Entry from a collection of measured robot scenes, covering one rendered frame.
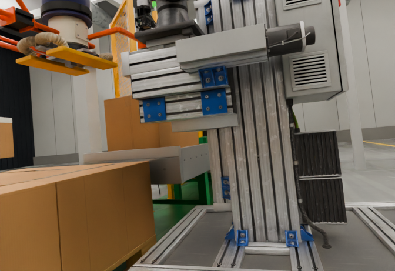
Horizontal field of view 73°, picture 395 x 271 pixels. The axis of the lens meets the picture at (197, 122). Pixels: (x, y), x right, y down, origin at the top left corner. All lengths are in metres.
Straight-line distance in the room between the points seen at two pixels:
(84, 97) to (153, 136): 1.38
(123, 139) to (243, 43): 1.16
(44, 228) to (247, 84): 0.87
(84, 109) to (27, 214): 1.95
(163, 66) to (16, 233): 0.69
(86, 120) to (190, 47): 2.13
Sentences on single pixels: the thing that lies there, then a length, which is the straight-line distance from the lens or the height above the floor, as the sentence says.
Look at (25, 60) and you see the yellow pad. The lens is 1.41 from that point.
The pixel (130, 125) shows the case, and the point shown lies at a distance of 1.73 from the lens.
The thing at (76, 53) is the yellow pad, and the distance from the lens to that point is 1.29.
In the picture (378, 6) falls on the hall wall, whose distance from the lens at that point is 11.52.
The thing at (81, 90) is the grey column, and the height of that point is 1.22.
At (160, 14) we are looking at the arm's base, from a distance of 1.07.
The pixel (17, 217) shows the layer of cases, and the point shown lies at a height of 0.46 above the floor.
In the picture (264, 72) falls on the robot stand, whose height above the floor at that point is 0.88.
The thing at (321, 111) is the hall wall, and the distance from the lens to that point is 10.38.
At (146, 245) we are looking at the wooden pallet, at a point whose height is 0.12.
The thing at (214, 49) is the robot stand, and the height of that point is 0.90.
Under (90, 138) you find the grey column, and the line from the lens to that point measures 2.83.
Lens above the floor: 0.65
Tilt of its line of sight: 3 degrees up
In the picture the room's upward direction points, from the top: 5 degrees counter-clockwise
